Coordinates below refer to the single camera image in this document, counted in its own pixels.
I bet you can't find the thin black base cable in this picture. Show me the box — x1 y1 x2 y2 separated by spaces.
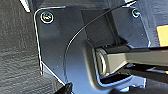
62 0 138 85

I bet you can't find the round base screw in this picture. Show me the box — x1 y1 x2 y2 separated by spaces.
39 10 55 25
130 8 141 19

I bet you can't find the thick grey robot limb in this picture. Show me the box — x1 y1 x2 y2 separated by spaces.
83 39 168 88

